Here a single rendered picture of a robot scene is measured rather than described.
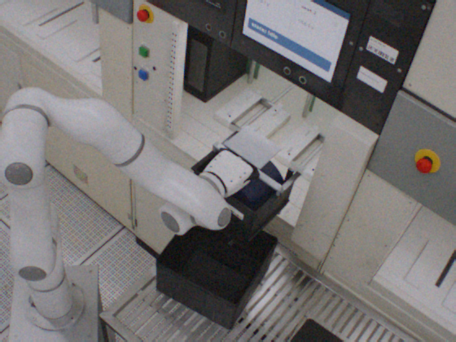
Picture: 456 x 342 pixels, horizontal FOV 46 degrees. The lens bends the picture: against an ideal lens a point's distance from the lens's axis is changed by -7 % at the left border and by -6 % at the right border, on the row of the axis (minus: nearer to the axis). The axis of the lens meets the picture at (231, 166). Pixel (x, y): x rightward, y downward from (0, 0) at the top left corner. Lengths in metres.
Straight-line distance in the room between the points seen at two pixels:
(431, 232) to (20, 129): 1.42
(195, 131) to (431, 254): 0.95
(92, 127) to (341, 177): 0.71
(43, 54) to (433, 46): 1.70
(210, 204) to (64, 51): 1.39
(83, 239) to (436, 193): 1.87
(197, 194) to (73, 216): 1.73
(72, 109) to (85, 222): 1.81
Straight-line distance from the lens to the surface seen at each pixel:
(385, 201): 1.57
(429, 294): 1.88
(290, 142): 2.07
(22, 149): 1.11
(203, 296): 1.67
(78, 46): 2.51
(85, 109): 1.12
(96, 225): 2.88
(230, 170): 1.44
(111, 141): 1.14
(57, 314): 1.75
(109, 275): 2.72
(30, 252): 1.40
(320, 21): 1.38
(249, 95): 2.19
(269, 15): 1.46
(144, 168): 1.21
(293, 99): 2.29
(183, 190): 1.25
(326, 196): 1.61
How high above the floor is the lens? 2.36
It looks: 49 degrees down
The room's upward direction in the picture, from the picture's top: 10 degrees clockwise
